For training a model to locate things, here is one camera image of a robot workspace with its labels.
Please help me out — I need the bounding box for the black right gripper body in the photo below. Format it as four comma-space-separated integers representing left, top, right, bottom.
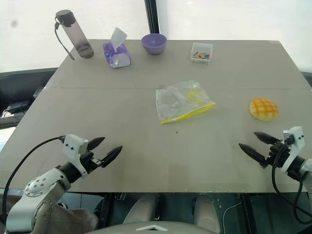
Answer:
259, 139, 292, 169

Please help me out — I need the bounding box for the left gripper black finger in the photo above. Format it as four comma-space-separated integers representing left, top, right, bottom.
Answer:
87, 136, 106, 151
100, 145, 123, 168

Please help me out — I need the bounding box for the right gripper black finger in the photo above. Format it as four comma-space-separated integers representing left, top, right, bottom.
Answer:
238, 143, 266, 164
253, 131, 281, 147

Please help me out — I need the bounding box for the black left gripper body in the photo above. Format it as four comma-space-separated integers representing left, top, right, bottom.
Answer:
80, 150, 103, 175

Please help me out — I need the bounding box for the yellow bun toy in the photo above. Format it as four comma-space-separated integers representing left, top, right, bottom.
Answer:
248, 97, 279, 122

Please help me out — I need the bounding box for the clear yellow zip bag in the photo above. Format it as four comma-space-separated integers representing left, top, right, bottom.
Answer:
155, 80, 217, 125

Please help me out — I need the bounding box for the grey rounded robot leg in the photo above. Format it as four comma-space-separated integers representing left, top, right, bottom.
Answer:
193, 193, 222, 231
122, 193, 161, 224

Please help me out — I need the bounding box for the grey robot torso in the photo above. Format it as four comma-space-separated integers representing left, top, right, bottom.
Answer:
84, 220, 221, 234

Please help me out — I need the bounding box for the purple tissue pack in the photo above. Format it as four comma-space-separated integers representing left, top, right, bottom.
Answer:
102, 27, 132, 69

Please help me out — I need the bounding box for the dark side desk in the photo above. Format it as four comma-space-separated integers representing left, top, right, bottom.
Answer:
0, 67, 59, 130

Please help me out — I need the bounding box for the smoky grey water bottle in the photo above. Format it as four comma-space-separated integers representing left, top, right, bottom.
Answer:
54, 9, 95, 61

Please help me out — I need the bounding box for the clear box with coloured clips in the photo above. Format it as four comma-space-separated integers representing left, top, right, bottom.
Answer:
189, 42, 214, 65

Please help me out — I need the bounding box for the purple bowl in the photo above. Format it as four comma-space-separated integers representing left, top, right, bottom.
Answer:
141, 33, 168, 55

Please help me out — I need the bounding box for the black window pillar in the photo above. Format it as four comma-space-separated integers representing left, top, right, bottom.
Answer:
144, 0, 162, 35

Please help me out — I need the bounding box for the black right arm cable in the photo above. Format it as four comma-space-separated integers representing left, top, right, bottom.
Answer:
271, 133, 312, 224

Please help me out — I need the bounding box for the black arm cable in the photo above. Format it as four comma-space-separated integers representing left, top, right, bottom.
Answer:
271, 133, 312, 224
0, 136, 67, 224

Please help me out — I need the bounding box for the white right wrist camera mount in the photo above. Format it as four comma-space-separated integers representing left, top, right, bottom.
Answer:
279, 126, 306, 174

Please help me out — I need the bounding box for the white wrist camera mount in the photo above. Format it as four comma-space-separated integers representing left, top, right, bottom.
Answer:
279, 126, 306, 174
62, 134, 90, 180

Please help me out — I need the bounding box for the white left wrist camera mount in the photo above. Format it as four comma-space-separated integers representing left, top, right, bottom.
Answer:
62, 134, 90, 180

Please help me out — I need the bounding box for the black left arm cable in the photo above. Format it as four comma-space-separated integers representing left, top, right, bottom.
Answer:
0, 136, 67, 224

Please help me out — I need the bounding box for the thin white cable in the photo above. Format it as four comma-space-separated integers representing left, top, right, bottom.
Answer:
222, 203, 242, 221

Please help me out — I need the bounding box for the black table frame leg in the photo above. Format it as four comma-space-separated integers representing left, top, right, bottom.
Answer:
240, 193, 259, 234

